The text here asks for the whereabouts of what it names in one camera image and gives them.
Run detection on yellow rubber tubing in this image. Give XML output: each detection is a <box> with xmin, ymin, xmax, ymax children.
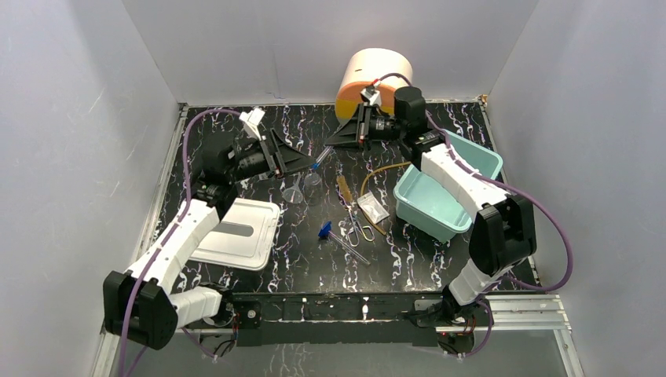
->
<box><xmin>359</xmin><ymin>161</ymin><xmax>412</xmax><ymax>236</ymax></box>

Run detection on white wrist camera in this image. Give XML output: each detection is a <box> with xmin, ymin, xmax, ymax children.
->
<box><xmin>239</xmin><ymin>107</ymin><xmax>265</xmax><ymax>141</ymax></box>
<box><xmin>360</xmin><ymin>82</ymin><xmax>382</xmax><ymax>107</ymax></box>

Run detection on blue plastic clamp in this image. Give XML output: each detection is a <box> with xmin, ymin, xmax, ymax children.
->
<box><xmin>317</xmin><ymin>221</ymin><xmax>331</xmax><ymax>240</ymax></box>

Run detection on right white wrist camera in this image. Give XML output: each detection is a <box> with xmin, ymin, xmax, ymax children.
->
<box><xmin>360</xmin><ymin>82</ymin><xmax>382</xmax><ymax>107</ymax></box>

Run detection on small clear beaker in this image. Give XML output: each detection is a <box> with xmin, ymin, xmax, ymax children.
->
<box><xmin>303</xmin><ymin>171</ymin><xmax>324</xmax><ymax>206</ymax></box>

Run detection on glass tube blue tip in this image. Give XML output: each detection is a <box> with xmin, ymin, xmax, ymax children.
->
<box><xmin>328</xmin><ymin>233</ymin><xmax>371</xmax><ymax>265</ymax></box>

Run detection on white bin lid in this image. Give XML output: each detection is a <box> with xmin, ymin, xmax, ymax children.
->
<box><xmin>190</xmin><ymin>198</ymin><xmax>281</xmax><ymax>271</ymax></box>

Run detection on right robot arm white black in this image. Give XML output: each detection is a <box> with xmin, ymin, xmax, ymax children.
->
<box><xmin>324</xmin><ymin>83</ymin><xmax>536</xmax><ymax>327</ymax></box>

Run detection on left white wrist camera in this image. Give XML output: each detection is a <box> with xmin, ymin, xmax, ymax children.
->
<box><xmin>239</xmin><ymin>107</ymin><xmax>265</xmax><ymax>141</ymax></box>

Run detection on small white sachet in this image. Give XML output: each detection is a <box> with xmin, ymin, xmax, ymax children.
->
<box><xmin>357</xmin><ymin>192</ymin><xmax>390</xmax><ymax>224</ymax></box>

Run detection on teal plastic bin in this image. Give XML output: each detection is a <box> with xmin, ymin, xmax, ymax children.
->
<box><xmin>393</xmin><ymin>133</ymin><xmax>503</xmax><ymax>243</ymax></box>

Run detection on round pastel drawer cabinet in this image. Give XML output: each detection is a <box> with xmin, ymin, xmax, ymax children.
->
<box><xmin>335</xmin><ymin>48</ymin><xmax>413</xmax><ymax>123</ymax></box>

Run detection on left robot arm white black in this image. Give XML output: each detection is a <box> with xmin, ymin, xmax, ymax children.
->
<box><xmin>103</xmin><ymin>130</ymin><xmax>315</xmax><ymax>350</ymax></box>

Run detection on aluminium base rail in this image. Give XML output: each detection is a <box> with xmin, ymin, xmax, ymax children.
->
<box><xmin>98</xmin><ymin>294</ymin><xmax>573</xmax><ymax>360</ymax></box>

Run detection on clear plastic funnel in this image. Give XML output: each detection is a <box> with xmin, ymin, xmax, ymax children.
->
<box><xmin>282</xmin><ymin>173</ymin><xmax>304</xmax><ymax>204</ymax></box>

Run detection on test tube brush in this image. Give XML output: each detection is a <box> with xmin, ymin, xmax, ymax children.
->
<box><xmin>336</xmin><ymin>175</ymin><xmax>358</xmax><ymax>229</ymax></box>

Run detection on metal scissors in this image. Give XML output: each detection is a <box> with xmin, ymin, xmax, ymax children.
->
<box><xmin>346</xmin><ymin>206</ymin><xmax>375</xmax><ymax>247</ymax></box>

